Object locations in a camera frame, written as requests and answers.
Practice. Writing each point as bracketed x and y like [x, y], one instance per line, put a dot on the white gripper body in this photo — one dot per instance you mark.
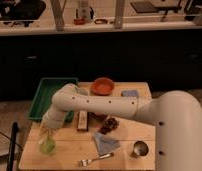
[46, 132]

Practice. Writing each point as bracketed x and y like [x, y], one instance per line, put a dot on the green plastic cup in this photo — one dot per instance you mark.
[47, 146]

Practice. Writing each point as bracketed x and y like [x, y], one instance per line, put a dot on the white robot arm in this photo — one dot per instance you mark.
[177, 116]

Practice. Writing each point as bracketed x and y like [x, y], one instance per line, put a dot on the metal cup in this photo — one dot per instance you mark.
[140, 149]

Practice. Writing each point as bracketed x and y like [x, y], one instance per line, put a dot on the green plastic tray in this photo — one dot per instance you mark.
[42, 99]

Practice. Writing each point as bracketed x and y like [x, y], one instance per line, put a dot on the black pole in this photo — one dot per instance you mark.
[11, 155]

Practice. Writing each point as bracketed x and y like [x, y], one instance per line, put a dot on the wooden block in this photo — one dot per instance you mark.
[82, 121]

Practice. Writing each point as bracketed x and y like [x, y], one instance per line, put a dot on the silver fork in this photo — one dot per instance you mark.
[86, 162]

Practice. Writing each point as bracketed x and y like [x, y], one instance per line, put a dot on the blue folded cloth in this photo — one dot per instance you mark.
[105, 144]

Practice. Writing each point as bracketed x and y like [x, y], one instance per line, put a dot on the dark grape bunch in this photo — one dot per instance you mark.
[109, 125]

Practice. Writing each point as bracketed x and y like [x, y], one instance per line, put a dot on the orange bowl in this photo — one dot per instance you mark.
[102, 86]

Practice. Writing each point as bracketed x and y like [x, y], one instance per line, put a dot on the blue sponge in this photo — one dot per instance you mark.
[130, 93]

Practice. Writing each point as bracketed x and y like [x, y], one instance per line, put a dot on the red bowl on shelf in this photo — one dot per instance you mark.
[79, 21]

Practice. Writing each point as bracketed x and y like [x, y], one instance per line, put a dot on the black office chair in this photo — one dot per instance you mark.
[24, 12]

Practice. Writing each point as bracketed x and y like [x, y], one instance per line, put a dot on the white bottle on shelf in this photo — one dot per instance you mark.
[84, 10]

